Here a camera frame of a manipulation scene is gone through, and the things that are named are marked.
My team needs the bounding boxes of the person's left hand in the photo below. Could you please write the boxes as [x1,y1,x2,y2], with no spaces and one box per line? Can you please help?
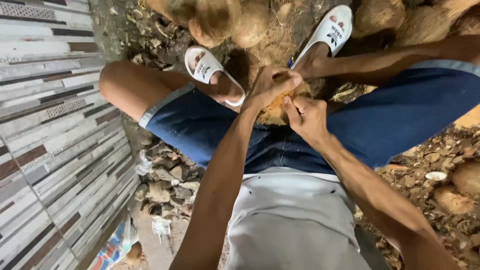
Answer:
[244,65,304,113]

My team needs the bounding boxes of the person's right hand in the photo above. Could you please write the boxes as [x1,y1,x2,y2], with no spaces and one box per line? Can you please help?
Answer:
[282,95,331,142]

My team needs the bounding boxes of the husked brown coconut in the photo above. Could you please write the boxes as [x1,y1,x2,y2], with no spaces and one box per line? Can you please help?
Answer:
[257,80,314,126]

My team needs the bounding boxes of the white slide sandal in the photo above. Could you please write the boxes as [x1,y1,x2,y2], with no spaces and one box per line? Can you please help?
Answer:
[184,46,247,107]
[290,4,353,70]

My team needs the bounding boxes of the person's right leg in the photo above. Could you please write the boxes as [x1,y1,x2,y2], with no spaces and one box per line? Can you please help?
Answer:
[294,17,480,87]

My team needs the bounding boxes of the person's leg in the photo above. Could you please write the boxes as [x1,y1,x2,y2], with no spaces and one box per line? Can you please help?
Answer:
[98,59,244,122]
[294,17,480,87]

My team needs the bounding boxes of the large fibrous brown coconut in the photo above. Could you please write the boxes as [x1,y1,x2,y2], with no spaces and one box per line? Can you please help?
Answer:
[146,0,242,48]

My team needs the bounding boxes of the blue denim shorts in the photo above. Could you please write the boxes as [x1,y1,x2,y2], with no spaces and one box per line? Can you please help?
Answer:
[139,60,480,175]

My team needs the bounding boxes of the white t-shirt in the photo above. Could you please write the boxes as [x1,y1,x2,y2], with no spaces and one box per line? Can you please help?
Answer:
[223,167,373,270]

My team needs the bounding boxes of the person's left leg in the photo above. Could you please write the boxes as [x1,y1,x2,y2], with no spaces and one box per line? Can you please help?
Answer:
[98,59,244,122]

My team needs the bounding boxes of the heap of coconut husk chunks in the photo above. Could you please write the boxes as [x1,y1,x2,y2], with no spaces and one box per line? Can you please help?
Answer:
[133,137,206,219]

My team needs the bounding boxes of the clear plastic bag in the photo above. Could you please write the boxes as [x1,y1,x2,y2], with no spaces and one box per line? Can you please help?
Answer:
[134,149,155,176]

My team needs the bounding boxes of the crumpled white plastic wrapper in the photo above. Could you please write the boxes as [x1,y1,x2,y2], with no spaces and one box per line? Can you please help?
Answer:
[151,215,172,238]

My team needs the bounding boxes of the heap of husk scraps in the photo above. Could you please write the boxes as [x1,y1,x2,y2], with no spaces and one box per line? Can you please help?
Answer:
[354,125,480,270]

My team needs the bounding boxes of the small brown coconut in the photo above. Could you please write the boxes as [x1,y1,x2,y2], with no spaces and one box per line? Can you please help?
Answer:
[125,242,143,266]

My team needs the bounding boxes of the colourful woven sack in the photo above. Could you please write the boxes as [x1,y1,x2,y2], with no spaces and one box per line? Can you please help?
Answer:
[87,217,140,270]

